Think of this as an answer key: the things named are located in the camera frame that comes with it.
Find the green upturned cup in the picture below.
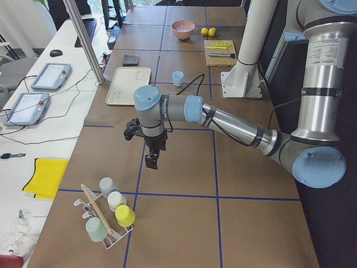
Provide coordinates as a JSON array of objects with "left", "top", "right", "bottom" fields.
[{"left": 85, "top": 217, "right": 108, "bottom": 242}]

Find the wooden cutting board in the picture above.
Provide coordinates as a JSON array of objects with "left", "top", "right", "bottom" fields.
[{"left": 204, "top": 40, "right": 237, "bottom": 66}]

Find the black keyboard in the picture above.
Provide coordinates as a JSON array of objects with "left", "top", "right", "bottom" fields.
[{"left": 74, "top": 18, "right": 97, "bottom": 47}]

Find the white wire cup rack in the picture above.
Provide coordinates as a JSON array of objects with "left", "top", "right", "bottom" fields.
[{"left": 73, "top": 195, "right": 134, "bottom": 249}]

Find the white upturned cup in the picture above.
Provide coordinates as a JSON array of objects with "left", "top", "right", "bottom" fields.
[{"left": 107, "top": 191, "right": 127, "bottom": 212}]

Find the steel rod with black cap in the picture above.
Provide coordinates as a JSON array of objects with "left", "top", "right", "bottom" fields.
[{"left": 208, "top": 52, "right": 235, "bottom": 59}]

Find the green wrist watch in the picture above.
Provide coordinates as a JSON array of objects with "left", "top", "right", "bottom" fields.
[{"left": 1, "top": 153, "right": 26, "bottom": 160}]

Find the yellow upturned cup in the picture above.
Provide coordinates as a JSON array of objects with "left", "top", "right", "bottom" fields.
[{"left": 115, "top": 204, "right": 136, "bottom": 227}]

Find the pink bowl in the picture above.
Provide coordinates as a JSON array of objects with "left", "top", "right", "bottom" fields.
[{"left": 171, "top": 20, "right": 195, "bottom": 40}]

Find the teach pendant tablet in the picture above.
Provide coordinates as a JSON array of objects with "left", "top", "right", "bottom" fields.
[
  {"left": 4, "top": 92, "right": 50, "bottom": 126},
  {"left": 31, "top": 63, "right": 72, "bottom": 90}
]

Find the cream bear tray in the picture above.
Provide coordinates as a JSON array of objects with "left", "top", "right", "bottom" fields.
[{"left": 105, "top": 67, "right": 151, "bottom": 106}]

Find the light blue plastic cup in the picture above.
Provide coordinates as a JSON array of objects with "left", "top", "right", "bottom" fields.
[{"left": 172, "top": 70, "right": 184, "bottom": 87}]

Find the pile of clear ice cubes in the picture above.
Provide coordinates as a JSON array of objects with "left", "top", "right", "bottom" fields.
[{"left": 175, "top": 25, "right": 191, "bottom": 32}]

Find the aluminium frame post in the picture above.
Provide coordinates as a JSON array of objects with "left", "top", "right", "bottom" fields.
[{"left": 63, "top": 0, "right": 105, "bottom": 85}]

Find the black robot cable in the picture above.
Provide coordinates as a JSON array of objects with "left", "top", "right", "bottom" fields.
[{"left": 164, "top": 73, "right": 252, "bottom": 146}]

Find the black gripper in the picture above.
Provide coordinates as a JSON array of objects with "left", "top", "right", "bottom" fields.
[{"left": 144, "top": 131, "right": 167, "bottom": 170}]

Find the grey folded cloth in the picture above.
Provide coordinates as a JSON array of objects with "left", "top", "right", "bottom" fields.
[{"left": 122, "top": 54, "right": 139, "bottom": 66}]

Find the grey upturned cup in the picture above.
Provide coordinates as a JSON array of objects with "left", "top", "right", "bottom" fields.
[{"left": 99, "top": 177, "right": 119, "bottom": 198}]

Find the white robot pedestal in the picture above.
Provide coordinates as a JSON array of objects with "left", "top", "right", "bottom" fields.
[{"left": 221, "top": 0, "right": 278, "bottom": 98}]

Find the whole yellow lemon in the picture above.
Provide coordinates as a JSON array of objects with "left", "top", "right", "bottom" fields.
[
  {"left": 201, "top": 27, "right": 209, "bottom": 36},
  {"left": 208, "top": 27, "right": 217, "bottom": 37}
]

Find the yellow plastic knife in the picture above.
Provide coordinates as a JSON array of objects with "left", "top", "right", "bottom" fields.
[{"left": 205, "top": 46, "right": 228, "bottom": 50}]

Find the black computer mouse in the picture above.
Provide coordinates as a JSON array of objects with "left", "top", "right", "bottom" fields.
[{"left": 50, "top": 49, "right": 63, "bottom": 58}]

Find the white crumpled paper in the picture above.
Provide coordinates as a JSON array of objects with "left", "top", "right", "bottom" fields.
[{"left": 1, "top": 219, "right": 40, "bottom": 257}]

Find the wooden rack handle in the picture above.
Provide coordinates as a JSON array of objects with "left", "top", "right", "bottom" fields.
[{"left": 81, "top": 184, "right": 113, "bottom": 235}]

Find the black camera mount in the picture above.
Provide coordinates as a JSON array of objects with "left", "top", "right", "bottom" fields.
[{"left": 123, "top": 118, "right": 144, "bottom": 141}]

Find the yellow cloth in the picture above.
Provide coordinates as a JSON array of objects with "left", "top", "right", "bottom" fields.
[{"left": 22, "top": 158, "right": 69, "bottom": 199}]

